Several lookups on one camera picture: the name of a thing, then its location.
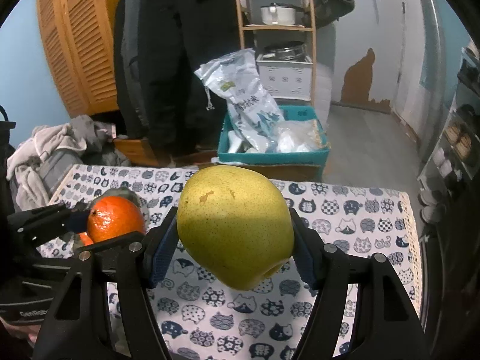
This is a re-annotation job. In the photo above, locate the green patterned plate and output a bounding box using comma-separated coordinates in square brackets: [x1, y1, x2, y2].
[74, 189, 148, 249]

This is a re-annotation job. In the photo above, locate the shoe rack with shoes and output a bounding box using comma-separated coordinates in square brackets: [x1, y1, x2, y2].
[418, 42, 479, 225]

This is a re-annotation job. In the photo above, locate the yellow pear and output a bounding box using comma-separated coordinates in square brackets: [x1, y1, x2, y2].
[176, 166, 295, 291]

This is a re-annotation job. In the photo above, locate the wooden shelf rack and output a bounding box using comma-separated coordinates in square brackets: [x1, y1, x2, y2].
[236, 0, 317, 103]

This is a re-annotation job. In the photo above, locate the teal plastic crate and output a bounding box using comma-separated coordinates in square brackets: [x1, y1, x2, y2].
[217, 106, 330, 167]

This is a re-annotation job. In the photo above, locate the wooden drawer box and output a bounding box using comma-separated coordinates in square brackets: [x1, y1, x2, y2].
[113, 138, 176, 167]

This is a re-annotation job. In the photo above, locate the white door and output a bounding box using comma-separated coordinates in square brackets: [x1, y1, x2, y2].
[332, 0, 405, 114]

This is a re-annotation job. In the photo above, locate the white cooking pot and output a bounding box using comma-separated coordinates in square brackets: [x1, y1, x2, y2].
[260, 2, 304, 26]

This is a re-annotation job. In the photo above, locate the clear plastic bag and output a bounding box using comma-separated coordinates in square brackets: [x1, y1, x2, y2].
[272, 119, 330, 153]

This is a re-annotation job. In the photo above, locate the large orange front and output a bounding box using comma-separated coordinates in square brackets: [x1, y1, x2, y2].
[79, 232, 94, 246]

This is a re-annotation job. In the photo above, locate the pile of grey clothes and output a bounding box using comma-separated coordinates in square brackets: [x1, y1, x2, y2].
[7, 115, 131, 211]

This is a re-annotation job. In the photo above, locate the small mandarin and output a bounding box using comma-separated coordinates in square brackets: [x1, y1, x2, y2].
[86, 196, 146, 243]

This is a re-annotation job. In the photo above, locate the steel pot on box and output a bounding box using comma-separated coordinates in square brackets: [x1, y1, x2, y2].
[264, 41, 306, 62]

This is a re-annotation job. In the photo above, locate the black hanging jacket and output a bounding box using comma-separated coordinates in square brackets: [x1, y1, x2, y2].
[113, 0, 240, 158]

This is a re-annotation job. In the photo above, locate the white rice bag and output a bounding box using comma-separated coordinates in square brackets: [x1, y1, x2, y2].
[194, 48, 284, 154]

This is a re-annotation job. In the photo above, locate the wooden louvered wardrobe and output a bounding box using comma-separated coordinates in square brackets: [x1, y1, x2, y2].
[37, 0, 119, 117]

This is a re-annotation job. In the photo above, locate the cat pattern tablecloth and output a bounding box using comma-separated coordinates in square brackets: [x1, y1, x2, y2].
[51, 165, 422, 359]

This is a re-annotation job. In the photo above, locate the white patterned storage box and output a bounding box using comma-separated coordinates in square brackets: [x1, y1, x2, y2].
[256, 55, 313, 102]

